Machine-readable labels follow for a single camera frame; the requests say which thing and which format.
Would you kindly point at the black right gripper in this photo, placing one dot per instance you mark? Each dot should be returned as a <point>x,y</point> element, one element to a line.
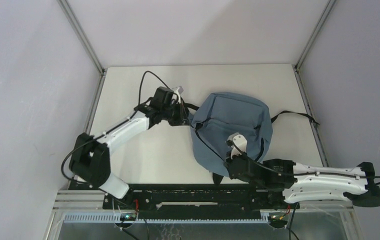
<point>242,155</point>

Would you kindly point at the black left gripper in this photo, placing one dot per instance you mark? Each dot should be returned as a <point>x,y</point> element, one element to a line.
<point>181,118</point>

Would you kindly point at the blue student backpack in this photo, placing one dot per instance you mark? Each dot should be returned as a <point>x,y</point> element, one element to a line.
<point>221,115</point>

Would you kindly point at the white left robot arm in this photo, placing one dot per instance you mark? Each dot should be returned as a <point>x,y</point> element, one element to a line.
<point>90,158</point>

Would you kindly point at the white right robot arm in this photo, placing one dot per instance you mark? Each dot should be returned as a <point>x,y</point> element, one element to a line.
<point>293,182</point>

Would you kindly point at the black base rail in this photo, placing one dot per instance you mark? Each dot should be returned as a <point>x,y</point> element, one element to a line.
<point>146,197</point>

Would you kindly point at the aluminium frame front rail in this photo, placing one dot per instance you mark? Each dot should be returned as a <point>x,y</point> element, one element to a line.
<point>88,207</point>

